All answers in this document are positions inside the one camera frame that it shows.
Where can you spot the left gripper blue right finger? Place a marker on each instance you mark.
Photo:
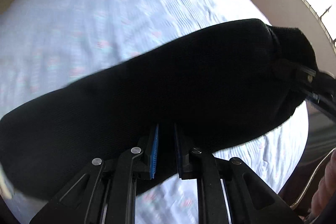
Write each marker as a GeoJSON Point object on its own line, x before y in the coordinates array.
{"type": "Point", "coordinates": [228, 190]}

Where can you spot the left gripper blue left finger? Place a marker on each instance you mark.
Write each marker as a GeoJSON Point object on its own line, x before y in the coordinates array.
{"type": "Point", "coordinates": [103, 191]}

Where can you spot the black pants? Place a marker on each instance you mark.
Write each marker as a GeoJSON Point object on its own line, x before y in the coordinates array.
{"type": "Point", "coordinates": [219, 87]}

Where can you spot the right hand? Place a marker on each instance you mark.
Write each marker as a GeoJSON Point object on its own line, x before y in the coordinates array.
{"type": "Point", "coordinates": [326, 188]}

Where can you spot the blue floral bed sheet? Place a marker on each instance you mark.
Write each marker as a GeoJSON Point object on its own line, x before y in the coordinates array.
{"type": "Point", "coordinates": [46, 44]}

